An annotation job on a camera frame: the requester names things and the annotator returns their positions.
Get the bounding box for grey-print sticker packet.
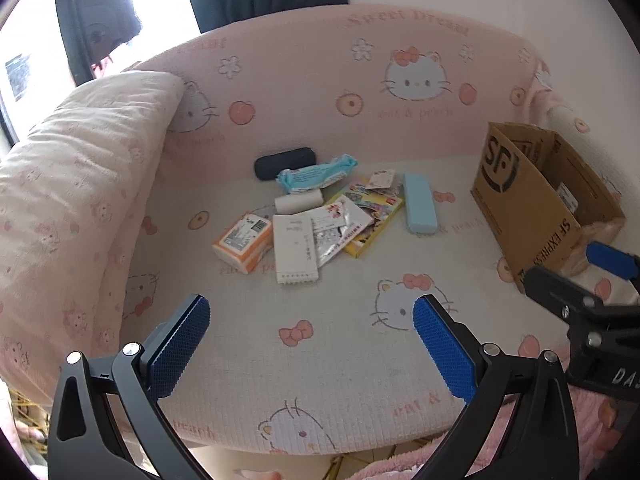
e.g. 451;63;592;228
307;207;347;268

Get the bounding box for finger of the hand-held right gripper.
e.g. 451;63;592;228
522;266;606;331
586;241;640;306

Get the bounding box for dark blue glasses case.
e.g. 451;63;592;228
254;147;317;181

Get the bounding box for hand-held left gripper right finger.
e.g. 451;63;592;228
412;294;581;480

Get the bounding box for white printed cushion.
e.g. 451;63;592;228
0;71;183;406

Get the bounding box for light blue pencil case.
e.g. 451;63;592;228
403;172;440;236

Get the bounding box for brown cardboard box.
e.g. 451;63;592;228
470;121;627;286

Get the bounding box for dark-haired cartoon doll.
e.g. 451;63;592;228
75;0;143;68

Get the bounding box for white paper roll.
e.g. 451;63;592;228
274;190;326;216

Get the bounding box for black curved frame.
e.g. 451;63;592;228
54;0;96;86

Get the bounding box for light blue wet wipes pack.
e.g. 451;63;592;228
276;155;358;194

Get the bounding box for small pink card packet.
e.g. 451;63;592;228
364;170;396;192

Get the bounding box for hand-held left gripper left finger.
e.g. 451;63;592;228
47;294;211;480

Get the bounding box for colourful yellow-edged puzzle box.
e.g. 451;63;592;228
327;180;405;259

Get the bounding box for white printed notice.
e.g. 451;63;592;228
5;54;32;100

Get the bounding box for white red-print sticker packet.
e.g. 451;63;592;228
325;195;373;256

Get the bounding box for orange and white box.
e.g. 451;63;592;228
212;211;275;275

